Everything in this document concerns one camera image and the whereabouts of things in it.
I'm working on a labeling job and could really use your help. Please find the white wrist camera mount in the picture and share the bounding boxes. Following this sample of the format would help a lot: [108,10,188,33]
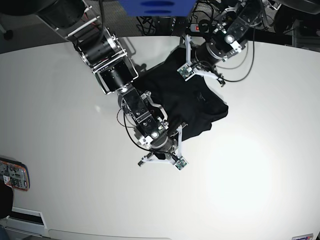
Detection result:
[176,35,226,87]
[134,122,188,171]

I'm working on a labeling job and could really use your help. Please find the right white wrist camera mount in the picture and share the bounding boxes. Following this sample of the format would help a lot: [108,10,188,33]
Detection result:
[134,122,188,171]

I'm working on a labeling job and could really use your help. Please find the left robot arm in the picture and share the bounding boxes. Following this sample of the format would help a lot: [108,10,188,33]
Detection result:
[186,0,275,69]

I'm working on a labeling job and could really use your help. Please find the tangled black cables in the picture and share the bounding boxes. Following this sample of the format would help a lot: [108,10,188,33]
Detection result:
[136,0,226,36]

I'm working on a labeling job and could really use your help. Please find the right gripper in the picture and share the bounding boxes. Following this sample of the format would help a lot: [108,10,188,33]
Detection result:
[150,136,178,160]

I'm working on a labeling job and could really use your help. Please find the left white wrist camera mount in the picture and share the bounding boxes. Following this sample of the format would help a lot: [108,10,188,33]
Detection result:
[176,35,226,87]

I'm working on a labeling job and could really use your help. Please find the white power strip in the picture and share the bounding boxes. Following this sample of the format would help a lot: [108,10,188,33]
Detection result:
[189,23,201,33]

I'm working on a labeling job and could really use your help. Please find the white tray with black slot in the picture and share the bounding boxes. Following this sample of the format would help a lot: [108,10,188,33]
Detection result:
[0,207,47,238]

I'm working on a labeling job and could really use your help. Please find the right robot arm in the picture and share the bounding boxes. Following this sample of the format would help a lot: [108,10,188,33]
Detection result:
[0,0,181,164]

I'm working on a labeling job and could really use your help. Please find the blue plastic box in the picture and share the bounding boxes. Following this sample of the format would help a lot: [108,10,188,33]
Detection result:
[119,0,196,17]

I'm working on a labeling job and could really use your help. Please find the black T-shirt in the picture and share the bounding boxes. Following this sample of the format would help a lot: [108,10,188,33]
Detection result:
[133,47,229,140]

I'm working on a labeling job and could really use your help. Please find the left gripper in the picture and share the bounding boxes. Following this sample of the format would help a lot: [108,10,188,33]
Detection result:
[191,42,223,67]

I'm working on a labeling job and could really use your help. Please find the black power adapter box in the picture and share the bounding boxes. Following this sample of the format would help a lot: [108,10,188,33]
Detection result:
[171,16,189,37]

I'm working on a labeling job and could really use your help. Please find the black chair castor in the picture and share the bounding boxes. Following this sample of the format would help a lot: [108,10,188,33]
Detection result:
[3,30,13,41]

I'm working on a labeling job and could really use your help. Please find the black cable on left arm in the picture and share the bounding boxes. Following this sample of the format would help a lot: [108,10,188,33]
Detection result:
[212,24,256,83]

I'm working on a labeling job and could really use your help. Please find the colourful sticker at table edge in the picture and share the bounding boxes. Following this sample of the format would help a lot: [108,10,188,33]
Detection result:
[292,233,314,240]

